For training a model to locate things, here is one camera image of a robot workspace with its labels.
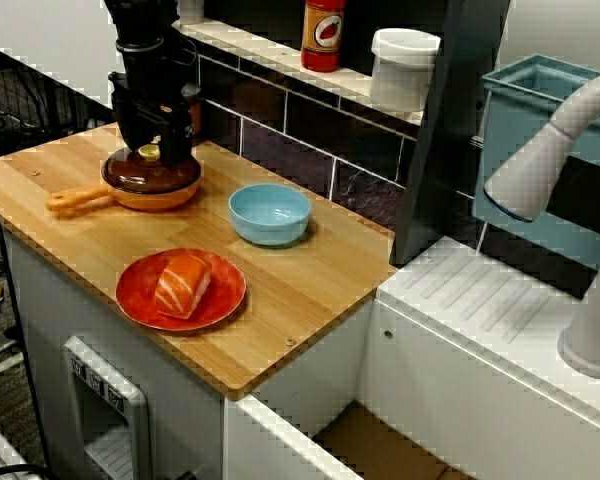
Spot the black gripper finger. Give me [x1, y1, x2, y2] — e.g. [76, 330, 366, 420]
[154, 105, 196, 169]
[121, 124, 154, 154]

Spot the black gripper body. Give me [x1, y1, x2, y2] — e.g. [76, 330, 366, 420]
[108, 37, 202, 152]

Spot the brown lid with yellow knob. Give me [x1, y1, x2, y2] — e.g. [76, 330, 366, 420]
[100, 143, 203, 195]

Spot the orange toy frying pan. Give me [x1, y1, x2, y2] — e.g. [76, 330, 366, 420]
[45, 172, 203, 217]

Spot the salmon nigiri sushi toy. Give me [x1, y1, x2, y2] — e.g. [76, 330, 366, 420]
[153, 253, 214, 320]

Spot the toy beans can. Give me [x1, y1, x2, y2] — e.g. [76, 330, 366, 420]
[182, 83, 203, 147]

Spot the light blue bowl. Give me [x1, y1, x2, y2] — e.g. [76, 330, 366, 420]
[228, 182, 312, 247]

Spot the red plate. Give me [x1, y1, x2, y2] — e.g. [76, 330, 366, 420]
[115, 247, 248, 332]

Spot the red sauce bottle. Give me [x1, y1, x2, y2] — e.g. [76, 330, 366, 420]
[300, 0, 347, 73]

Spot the white lidded container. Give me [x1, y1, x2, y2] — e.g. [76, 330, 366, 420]
[368, 27, 442, 114]

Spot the teal plastic bin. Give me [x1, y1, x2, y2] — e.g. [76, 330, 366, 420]
[471, 53, 600, 274]

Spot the white toy sink unit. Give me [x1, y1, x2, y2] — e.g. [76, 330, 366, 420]
[222, 234, 600, 480]

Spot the grey toy faucet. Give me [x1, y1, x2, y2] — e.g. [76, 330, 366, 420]
[482, 67, 600, 380]

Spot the brown cardboard sheet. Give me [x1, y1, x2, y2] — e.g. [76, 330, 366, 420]
[312, 403, 464, 480]

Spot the dark grey cabinet post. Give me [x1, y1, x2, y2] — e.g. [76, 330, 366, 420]
[388, 0, 512, 268]

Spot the black floor cable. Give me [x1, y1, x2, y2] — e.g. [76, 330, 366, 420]
[0, 463, 47, 480]

